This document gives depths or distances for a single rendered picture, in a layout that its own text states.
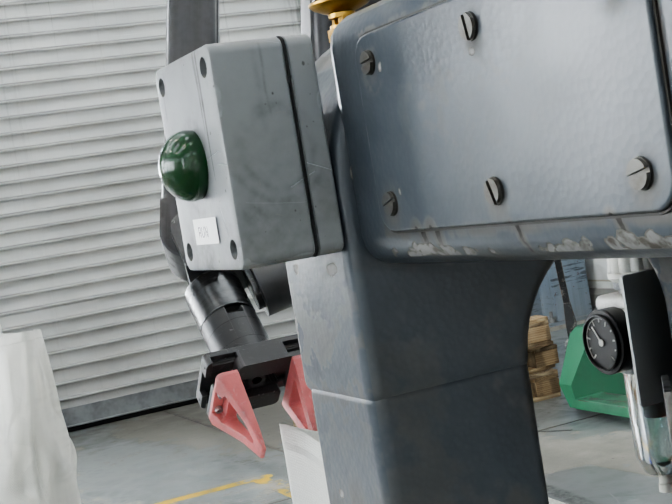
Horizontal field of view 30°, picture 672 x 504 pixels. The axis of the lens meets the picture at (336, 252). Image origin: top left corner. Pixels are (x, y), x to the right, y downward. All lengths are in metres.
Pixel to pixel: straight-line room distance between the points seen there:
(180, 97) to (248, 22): 8.12
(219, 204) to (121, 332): 7.73
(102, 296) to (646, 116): 7.87
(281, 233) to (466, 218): 0.10
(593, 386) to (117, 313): 3.37
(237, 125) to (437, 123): 0.09
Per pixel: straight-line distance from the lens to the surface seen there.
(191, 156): 0.51
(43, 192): 8.12
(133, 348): 8.26
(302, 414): 1.18
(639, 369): 0.70
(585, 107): 0.37
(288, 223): 0.50
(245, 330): 1.18
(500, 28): 0.40
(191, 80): 0.52
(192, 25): 1.37
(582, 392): 6.12
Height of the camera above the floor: 1.27
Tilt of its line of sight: 3 degrees down
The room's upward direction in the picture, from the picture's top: 9 degrees counter-clockwise
